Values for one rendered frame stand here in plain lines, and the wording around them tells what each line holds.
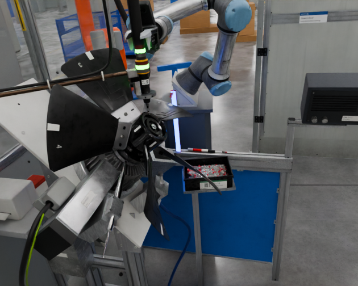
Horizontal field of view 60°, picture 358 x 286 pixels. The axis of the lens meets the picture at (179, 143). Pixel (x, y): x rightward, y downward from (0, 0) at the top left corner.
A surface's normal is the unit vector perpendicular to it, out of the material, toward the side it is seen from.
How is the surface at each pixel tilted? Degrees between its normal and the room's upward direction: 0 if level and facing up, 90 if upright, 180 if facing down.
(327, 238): 0
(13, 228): 0
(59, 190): 50
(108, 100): 55
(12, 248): 90
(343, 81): 15
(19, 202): 90
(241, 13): 111
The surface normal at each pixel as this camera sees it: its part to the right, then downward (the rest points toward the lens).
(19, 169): 0.97, 0.04
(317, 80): -0.14, -0.72
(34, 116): 0.69, -0.53
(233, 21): 0.41, 0.70
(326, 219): -0.07, -0.88
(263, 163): -0.23, 0.48
